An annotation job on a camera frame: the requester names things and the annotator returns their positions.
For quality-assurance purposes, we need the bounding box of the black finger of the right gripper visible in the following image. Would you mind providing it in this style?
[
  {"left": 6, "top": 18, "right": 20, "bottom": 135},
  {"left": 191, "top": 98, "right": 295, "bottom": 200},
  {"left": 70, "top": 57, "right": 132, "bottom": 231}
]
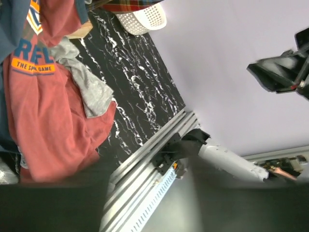
[{"left": 247, "top": 49, "right": 309, "bottom": 93}]

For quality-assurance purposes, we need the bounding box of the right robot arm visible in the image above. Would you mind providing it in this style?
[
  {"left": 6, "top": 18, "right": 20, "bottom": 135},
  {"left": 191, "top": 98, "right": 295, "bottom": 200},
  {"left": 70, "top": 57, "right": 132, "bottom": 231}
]
[{"left": 166, "top": 46, "right": 309, "bottom": 181}]

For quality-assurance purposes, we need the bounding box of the red graphic tank top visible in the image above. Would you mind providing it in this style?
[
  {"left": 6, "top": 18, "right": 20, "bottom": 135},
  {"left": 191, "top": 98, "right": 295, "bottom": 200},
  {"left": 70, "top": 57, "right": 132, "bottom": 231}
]
[{"left": 0, "top": 0, "right": 116, "bottom": 182}]

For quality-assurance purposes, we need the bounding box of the white perforated plastic basket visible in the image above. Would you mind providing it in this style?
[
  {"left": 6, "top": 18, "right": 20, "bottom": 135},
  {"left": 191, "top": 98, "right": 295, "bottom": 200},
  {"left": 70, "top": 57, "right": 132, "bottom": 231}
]
[{"left": 116, "top": 3, "right": 167, "bottom": 36}]

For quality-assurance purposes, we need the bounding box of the plaid flannel shirt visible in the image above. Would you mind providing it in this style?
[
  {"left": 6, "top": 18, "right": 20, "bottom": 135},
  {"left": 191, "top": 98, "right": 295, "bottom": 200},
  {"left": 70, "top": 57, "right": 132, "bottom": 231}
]
[{"left": 92, "top": 0, "right": 163, "bottom": 14}]

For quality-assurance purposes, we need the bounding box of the grey cloth garment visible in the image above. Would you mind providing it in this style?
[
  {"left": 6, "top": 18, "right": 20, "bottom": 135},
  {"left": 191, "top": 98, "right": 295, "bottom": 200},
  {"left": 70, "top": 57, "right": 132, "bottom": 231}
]
[{"left": 49, "top": 37, "right": 113, "bottom": 118}]

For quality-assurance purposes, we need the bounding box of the wooden clothes rack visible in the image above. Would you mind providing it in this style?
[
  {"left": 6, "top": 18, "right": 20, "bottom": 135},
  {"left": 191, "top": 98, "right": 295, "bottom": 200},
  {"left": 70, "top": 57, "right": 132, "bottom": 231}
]
[{"left": 67, "top": 20, "right": 93, "bottom": 39}]

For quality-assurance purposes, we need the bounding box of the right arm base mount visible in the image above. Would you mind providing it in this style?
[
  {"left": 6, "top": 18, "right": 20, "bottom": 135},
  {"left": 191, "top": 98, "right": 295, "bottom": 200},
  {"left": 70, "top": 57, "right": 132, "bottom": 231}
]
[{"left": 152, "top": 133, "right": 189, "bottom": 179}]

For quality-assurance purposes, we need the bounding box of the aluminium mounting rail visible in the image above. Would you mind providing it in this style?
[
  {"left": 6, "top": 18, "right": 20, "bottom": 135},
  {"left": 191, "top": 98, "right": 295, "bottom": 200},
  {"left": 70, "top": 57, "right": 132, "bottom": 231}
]
[{"left": 99, "top": 110, "right": 199, "bottom": 232}]

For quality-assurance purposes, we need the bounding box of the white slotted cable duct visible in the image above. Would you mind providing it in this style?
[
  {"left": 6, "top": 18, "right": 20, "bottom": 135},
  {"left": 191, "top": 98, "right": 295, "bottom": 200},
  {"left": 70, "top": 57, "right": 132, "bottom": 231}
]
[{"left": 122, "top": 167, "right": 176, "bottom": 232}]

